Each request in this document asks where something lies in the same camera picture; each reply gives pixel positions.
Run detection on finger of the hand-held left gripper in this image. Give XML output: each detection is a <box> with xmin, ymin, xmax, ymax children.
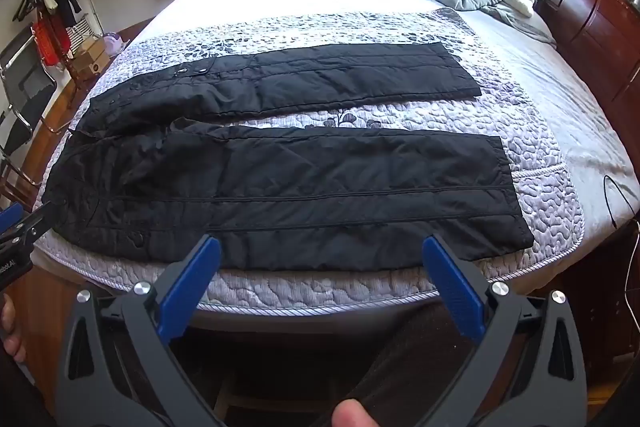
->
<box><xmin>0</xmin><ymin>201</ymin><xmax>58</xmax><ymax>258</ymax></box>

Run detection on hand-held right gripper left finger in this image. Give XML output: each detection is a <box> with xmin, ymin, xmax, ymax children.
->
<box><xmin>55</xmin><ymin>234</ymin><xmax>223</xmax><ymax>427</ymax></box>

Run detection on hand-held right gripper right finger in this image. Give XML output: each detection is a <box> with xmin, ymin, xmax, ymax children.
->
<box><xmin>421</xmin><ymin>234</ymin><xmax>588</xmax><ymax>427</ymax></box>

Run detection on black pants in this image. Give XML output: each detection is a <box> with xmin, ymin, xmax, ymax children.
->
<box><xmin>42</xmin><ymin>41</ymin><xmax>536</xmax><ymax>270</ymax></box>

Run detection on person's left hand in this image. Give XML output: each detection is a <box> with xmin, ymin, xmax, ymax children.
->
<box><xmin>0</xmin><ymin>294</ymin><xmax>27</xmax><ymax>364</ymax></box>

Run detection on person's right hand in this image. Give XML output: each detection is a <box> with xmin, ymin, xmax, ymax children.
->
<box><xmin>332</xmin><ymin>399</ymin><xmax>375</xmax><ymax>427</ymax></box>

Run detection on person's leg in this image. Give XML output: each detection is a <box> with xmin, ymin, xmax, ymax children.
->
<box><xmin>345</xmin><ymin>302</ymin><xmax>501</xmax><ymax>427</ymax></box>

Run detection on black folding chair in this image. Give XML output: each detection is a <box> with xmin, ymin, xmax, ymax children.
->
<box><xmin>0</xmin><ymin>28</ymin><xmax>60</xmax><ymax>188</ymax></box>

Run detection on cardboard box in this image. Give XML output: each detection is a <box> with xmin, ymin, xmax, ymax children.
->
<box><xmin>70</xmin><ymin>37</ymin><xmax>112</xmax><ymax>80</ymax></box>

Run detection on red bag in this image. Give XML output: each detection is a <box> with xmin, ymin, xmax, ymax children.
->
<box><xmin>31</xmin><ymin>18</ymin><xmax>73</xmax><ymax>66</ymax></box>

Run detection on white cloth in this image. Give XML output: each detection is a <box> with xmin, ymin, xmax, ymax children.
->
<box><xmin>504</xmin><ymin>0</ymin><xmax>537</xmax><ymax>18</ymax></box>

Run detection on wooden headboard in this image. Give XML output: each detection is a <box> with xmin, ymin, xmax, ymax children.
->
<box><xmin>497</xmin><ymin>0</ymin><xmax>640</xmax><ymax>108</ymax></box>

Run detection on black cable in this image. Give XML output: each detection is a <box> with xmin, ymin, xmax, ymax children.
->
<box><xmin>601</xmin><ymin>174</ymin><xmax>635</xmax><ymax>228</ymax></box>

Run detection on white cable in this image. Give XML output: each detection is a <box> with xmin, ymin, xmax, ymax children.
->
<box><xmin>620</xmin><ymin>217</ymin><xmax>640</xmax><ymax>325</ymax></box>

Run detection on white wire rack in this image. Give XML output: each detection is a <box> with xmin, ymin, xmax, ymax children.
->
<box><xmin>64</xmin><ymin>21</ymin><xmax>104</xmax><ymax>58</ymax></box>

